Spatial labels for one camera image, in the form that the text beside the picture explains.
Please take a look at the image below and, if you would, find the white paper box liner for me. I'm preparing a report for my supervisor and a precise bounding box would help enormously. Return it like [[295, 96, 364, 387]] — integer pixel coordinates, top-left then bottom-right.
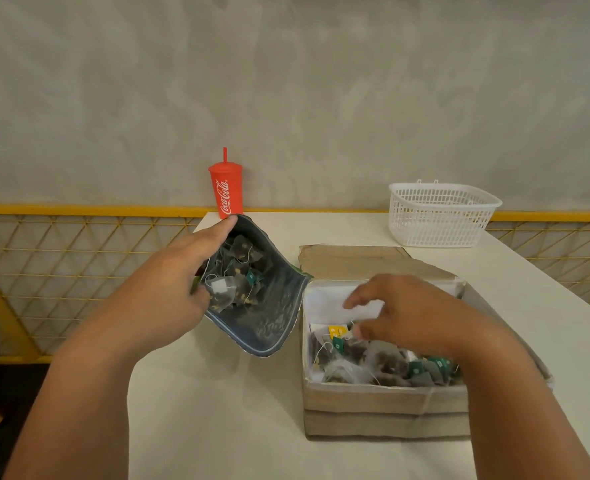
[[302, 280, 469, 396]]

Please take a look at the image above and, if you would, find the person's left hand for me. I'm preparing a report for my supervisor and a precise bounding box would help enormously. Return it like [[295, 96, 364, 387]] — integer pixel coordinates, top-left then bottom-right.
[[119, 215, 239, 346]]

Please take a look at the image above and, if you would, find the yellow tag tea bag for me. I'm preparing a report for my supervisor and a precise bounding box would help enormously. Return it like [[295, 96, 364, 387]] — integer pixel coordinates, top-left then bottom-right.
[[321, 325, 350, 353]]

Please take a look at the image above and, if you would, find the white plastic basket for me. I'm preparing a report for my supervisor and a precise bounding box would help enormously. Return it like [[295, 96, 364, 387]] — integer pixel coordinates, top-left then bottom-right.
[[388, 180, 503, 248]]

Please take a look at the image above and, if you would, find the brown cardboard box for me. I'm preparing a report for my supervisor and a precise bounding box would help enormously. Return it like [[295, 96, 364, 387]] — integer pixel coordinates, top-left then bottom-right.
[[298, 245, 556, 439]]

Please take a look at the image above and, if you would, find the red plastic cup with lid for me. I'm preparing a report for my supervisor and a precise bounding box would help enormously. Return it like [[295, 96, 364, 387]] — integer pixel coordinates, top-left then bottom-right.
[[208, 162, 244, 221]]

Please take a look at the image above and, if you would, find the person's right hand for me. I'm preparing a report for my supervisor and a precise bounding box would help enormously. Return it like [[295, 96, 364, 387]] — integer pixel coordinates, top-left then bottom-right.
[[343, 273, 481, 356]]

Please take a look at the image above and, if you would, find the silver foil zip pouch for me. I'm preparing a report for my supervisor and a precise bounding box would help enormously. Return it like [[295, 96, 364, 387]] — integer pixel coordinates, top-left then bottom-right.
[[190, 215, 312, 361]]

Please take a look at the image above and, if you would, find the pile of pyramid tea bags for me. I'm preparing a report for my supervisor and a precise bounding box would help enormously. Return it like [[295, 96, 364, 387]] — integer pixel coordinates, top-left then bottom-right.
[[309, 322, 463, 388], [201, 234, 275, 314]]

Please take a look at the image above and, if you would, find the person's left forearm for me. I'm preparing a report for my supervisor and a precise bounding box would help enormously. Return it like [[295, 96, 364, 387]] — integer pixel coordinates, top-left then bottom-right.
[[2, 301, 177, 480]]

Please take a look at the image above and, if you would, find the yellow metal mesh railing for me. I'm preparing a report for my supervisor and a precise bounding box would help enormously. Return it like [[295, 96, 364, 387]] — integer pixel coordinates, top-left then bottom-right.
[[0, 202, 590, 366]]

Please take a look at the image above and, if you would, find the person's right forearm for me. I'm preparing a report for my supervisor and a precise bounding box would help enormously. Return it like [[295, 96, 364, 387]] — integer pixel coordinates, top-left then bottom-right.
[[450, 310, 590, 480]]

